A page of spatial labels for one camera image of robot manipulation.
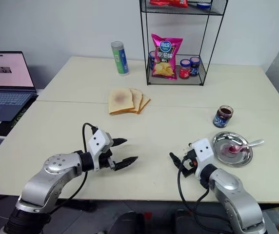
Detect tall green blue chips can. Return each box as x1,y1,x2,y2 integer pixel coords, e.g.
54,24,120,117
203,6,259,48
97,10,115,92
110,41,130,77

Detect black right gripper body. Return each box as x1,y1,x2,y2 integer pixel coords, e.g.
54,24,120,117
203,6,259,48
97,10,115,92
181,149,199,178

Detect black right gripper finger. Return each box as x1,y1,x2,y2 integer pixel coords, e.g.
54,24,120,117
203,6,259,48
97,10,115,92
169,152,183,169

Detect open blue jam jar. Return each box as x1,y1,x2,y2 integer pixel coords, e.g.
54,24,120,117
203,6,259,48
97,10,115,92
212,105,235,129

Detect round metal plate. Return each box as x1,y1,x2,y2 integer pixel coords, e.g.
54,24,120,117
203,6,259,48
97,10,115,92
213,131,254,168

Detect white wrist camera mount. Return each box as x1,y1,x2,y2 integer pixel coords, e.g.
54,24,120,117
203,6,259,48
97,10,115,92
88,130,113,172
187,137,215,178

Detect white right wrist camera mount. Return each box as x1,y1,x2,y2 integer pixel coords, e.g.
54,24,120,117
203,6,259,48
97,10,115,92
187,137,215,178

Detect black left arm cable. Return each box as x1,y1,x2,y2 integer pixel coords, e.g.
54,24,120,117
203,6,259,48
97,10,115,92
55,122,98,213

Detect black wire shelf rack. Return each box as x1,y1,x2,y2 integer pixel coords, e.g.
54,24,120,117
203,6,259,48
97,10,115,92
139,0,229,87

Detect open laptop with blue keyboard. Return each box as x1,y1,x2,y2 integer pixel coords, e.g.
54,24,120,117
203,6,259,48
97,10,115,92
0,51,38,122

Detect red snack packet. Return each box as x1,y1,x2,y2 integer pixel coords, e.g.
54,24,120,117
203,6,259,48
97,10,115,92
149,0,189,8

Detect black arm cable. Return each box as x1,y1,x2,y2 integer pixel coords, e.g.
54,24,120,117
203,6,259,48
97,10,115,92
55,122,98,213
177,156,229,226

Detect black desk mat green print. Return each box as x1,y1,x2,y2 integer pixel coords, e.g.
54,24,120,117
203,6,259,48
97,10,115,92
0,97,39,137

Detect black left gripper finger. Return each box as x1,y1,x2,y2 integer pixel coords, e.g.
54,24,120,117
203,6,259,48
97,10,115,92
115,156,139,171
112,137,128,148

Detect blue round lid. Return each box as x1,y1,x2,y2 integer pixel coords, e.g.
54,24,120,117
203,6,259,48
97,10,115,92
196,2,212,11

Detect metal spoon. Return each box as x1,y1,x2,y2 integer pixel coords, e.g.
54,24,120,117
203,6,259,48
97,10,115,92
228,139,265,155

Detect toast bread slices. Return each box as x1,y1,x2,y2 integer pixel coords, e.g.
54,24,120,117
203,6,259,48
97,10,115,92
108,88,135,116

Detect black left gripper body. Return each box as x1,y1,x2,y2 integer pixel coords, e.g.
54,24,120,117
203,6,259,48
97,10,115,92
99,133,117,171

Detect plain toast slice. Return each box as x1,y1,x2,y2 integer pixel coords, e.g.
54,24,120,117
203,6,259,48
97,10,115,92
139,94,152,113
129,88,143,115

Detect blue lidded jar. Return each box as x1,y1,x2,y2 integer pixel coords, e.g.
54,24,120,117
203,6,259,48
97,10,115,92
190,56,201,77

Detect pink potato chips bag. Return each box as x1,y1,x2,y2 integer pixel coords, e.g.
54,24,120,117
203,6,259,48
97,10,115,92
150,33,184,81

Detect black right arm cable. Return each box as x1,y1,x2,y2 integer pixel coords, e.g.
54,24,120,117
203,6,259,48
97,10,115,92
177,156,229,226

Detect dark rounded shape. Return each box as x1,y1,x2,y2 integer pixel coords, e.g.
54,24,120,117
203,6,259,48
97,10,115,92
114,211,153,234
173,209,219,234

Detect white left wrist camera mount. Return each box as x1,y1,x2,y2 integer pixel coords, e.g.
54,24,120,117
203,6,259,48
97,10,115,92
88,130,113,172

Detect red lidded jar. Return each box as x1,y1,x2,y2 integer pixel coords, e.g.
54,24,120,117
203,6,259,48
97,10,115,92
179,58,192,80

